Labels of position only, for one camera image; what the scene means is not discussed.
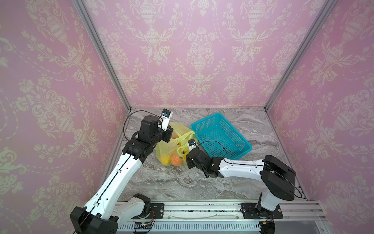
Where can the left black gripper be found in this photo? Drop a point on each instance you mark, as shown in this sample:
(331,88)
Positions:
(168,134)

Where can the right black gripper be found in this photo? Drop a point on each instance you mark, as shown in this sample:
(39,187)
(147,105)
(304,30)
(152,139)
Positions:
(191,154)

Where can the yellow plastic bag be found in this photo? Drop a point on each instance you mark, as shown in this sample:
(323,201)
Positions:
(178,144)

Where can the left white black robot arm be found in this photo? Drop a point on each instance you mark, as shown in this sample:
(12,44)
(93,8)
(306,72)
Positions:
(100,215)

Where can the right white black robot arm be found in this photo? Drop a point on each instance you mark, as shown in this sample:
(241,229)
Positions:
(278,178)

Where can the teal plastic basket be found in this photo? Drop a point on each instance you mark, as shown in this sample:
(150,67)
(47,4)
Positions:
(220,138)

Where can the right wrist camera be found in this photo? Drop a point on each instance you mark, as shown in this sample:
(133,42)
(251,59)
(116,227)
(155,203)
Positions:
(192,144)

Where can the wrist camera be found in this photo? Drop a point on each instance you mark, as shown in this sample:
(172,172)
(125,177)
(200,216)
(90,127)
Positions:
(166,116)
(192,144)

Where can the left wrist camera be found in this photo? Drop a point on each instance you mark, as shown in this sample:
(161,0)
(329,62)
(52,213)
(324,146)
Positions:
(166,116)

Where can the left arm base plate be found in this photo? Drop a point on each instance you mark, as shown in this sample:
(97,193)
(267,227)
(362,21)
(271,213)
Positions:
(153,210)

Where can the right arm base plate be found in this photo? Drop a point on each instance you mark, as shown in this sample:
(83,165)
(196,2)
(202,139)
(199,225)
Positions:
(255,211)

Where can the left corner aluminium post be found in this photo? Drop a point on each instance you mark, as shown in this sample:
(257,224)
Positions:
(95,38)

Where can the corner aluminium post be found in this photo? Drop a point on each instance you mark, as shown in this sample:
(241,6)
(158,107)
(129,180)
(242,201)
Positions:
(321,17)
(95,38)

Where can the right corner aluminium post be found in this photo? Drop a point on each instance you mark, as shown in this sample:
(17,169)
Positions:
(321,17)

